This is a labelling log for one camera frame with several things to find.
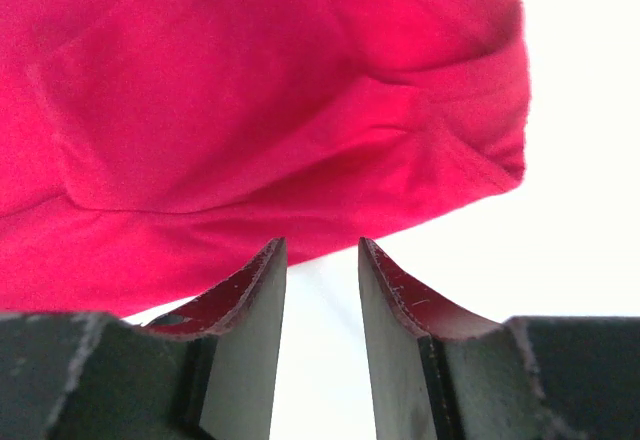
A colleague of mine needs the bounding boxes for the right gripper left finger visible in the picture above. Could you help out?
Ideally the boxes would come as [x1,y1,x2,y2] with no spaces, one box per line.
[146,238,287,439]

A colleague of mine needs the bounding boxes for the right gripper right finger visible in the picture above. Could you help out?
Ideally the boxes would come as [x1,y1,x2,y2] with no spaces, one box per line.
[358,238,505,439]

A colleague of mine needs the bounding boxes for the red t shirt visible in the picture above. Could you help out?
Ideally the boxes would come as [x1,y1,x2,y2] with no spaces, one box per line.
[1,0,530,316]

